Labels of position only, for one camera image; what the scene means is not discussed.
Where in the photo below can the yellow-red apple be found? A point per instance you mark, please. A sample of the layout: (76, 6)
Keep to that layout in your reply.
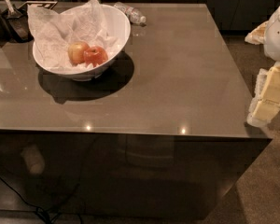
(76, 52)

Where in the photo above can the clear plastic water bottle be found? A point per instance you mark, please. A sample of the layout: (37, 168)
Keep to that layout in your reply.
(134, 15)

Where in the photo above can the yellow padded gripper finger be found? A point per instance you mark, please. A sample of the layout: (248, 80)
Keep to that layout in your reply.
(265, 105)

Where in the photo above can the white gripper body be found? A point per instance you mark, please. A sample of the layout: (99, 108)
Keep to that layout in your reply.
(278, 36)

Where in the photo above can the red apple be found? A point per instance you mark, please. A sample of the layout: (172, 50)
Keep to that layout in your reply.
(95, 56)

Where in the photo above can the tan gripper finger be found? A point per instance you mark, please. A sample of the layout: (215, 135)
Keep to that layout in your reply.
(257, 36)

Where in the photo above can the white bowl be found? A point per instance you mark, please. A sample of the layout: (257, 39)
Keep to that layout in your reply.
(118, 25)

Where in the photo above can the white crumpled paper liner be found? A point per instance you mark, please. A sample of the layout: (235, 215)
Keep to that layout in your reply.
(53, 38)

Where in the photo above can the black patterned tray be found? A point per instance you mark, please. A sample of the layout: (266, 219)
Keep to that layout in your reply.
(43, 4)

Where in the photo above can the dark dustpan with handle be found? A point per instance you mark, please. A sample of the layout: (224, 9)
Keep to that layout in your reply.
(17, 23)

